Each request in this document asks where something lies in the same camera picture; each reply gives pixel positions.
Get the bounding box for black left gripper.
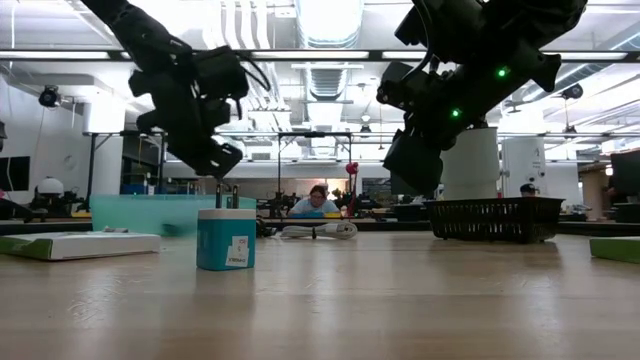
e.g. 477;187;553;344
128;69;245;179

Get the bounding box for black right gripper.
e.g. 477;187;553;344
383;59;511;195

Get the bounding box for blue white charger plug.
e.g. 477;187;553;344
196;183;258;273

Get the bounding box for black mesh basket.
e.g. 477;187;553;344
423;196;567;245

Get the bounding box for white cable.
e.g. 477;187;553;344
278;221;359;242

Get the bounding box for teal plastic bin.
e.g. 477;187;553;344
90;194;258;239

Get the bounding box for translucent jug with black rim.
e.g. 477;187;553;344
439;126;501;200

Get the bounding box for red desk lamp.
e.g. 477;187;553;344
344;161;361;217

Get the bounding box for white flat box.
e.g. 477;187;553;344
0;231;162;263

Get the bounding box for white dome lamp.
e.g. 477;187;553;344
37;176;65;196

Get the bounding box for black ceiling spotlight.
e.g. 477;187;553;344
38;84;61;109
560;82;585;101

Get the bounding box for black computer monitor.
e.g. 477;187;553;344
0;155;32;193
610;150;640;199

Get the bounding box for green flat box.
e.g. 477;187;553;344
589;237;640;266

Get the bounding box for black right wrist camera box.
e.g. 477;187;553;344
375;59;436;112

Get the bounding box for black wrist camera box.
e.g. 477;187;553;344
375;59;436;112
192;45;251;101

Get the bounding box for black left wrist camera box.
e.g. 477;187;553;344
192;45;251;101

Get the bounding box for black left wrist camera cable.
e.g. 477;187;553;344
234;49;273;122

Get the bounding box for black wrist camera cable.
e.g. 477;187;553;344
409;0;436;69
234;49;273;122

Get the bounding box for white wall appliance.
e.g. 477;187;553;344
500;136;548;198

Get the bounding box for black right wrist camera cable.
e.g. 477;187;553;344
409;0;436;69

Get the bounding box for black overhead frame bar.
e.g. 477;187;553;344
0;48;640;64

